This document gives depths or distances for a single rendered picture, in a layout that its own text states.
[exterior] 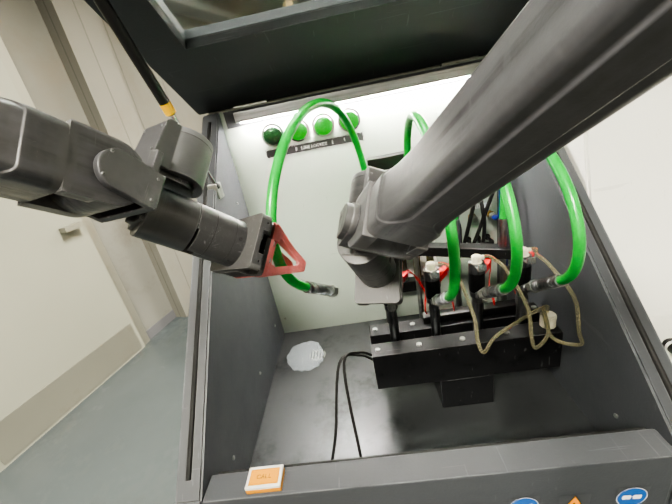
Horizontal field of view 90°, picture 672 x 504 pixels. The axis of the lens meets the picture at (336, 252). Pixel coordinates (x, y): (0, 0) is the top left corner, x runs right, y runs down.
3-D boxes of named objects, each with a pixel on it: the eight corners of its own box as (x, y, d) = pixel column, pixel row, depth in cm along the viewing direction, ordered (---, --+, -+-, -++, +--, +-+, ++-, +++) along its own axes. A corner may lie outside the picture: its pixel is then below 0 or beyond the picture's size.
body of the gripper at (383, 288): (400, 240, 52) (392, 219, 46) (401, 305, 48) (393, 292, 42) (359, 243, 54) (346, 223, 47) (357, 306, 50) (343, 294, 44)
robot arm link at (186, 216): (113, 238, 34) (130, 222, 30) (133, 180, 37) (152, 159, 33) (181, 259, 38) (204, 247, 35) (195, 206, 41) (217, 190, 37)
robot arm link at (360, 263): (331, 260, 40) (378, 262, 38) (339, 208, 42) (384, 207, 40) (347, 277, 46) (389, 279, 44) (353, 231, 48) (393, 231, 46)
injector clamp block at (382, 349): (382, 415, 68) (372, 356, 62) (378, 378, 77) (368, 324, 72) (557, 394, 65) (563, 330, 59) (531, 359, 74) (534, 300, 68)
